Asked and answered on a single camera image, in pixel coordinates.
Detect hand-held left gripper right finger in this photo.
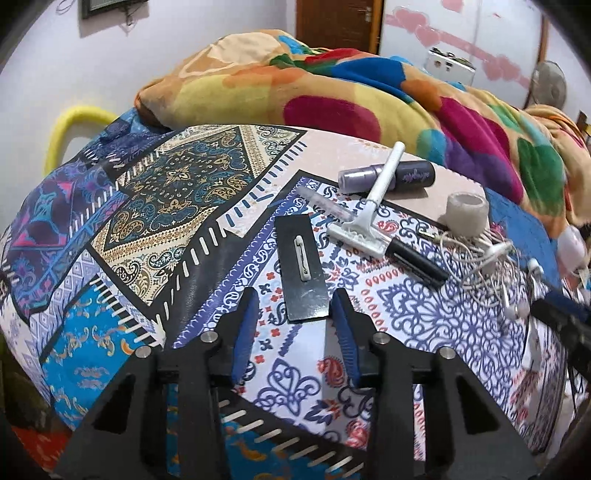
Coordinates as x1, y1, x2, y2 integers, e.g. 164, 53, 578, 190
331, 288, 539, 480

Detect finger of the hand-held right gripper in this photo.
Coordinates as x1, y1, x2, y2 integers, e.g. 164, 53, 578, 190
530, 285, 591, 344

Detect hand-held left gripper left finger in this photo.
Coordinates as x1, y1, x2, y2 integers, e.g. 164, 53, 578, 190
55, 287, 260, 480

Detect black name badge with pin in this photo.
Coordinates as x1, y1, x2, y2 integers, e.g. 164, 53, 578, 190
274, 215, 331, 323

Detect white earphones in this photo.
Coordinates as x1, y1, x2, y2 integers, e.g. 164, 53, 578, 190
425, 225, 546, 320

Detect black mascara tube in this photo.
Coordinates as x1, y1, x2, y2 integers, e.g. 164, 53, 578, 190
385, 237, 450, 289

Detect white safety razor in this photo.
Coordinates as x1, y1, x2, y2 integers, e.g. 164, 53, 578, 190
326, 141, 407, 259

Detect small clear plastic tube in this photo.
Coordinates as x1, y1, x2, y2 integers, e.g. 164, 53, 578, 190
297, 186, 352, 219

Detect white tape roll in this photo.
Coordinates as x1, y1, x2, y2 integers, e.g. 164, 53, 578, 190
445, 191, 489, 236

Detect purple perfume bottle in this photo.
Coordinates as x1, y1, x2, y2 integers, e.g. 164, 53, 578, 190
337, 160, 433, 195

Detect white and pink plastic object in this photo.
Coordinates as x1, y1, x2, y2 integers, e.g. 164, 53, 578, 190
555, 225, 591, 278

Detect patterned blue bed sheet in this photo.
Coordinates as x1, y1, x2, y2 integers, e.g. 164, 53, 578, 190
0, 108, 568, 467

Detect round standing fan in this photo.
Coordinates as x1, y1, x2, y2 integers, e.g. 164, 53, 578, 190
530, 60, 568, 110

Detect colourful patchwork blanket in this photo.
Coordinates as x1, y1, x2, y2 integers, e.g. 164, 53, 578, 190
134, 30, 591, 241

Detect white box-shaped device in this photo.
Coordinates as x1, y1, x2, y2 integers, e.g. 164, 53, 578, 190
424, 46, 476, 86

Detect yellow foam tube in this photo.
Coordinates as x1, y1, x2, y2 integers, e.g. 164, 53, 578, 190
44, 105, 120, 177

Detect white wardrobe with pink hearts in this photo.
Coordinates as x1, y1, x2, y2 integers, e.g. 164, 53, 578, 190
378, 0, 550, 110

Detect brown wooden door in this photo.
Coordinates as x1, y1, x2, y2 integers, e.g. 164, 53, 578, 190
296, 0, 386, 55

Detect dark framed wall picture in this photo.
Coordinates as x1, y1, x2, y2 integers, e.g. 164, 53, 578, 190
81, 0, 145, 20

